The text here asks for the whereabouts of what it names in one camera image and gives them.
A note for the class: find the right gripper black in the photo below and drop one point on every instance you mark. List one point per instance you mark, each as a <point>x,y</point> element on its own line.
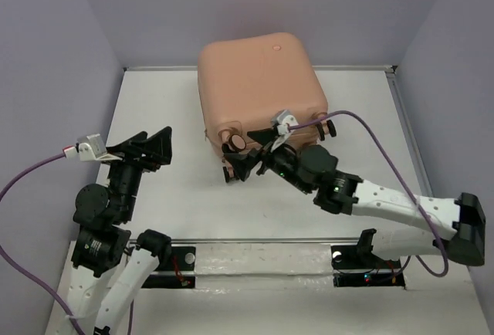
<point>244,162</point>

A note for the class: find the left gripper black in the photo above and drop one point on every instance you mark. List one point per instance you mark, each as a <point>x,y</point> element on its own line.
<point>159,147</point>

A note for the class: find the pink hard-shell suitcase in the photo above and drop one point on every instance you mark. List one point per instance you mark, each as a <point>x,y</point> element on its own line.
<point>244,83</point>

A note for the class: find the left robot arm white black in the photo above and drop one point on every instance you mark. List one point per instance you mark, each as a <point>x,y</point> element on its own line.
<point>105,277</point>

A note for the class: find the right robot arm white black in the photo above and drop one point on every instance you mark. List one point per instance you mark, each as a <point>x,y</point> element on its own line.
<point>453,227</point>

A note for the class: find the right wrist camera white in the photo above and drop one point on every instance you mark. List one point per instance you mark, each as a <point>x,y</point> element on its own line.
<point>282,124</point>

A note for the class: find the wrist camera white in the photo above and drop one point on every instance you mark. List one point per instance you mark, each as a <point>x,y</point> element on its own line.
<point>90,148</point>
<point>282,124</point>

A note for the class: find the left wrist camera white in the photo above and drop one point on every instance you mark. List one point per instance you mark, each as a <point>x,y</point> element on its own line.
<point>90,148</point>

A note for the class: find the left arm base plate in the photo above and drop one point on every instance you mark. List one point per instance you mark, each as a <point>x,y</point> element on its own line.
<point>176,273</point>

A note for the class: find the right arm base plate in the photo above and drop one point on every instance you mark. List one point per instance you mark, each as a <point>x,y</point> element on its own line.
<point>356,266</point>

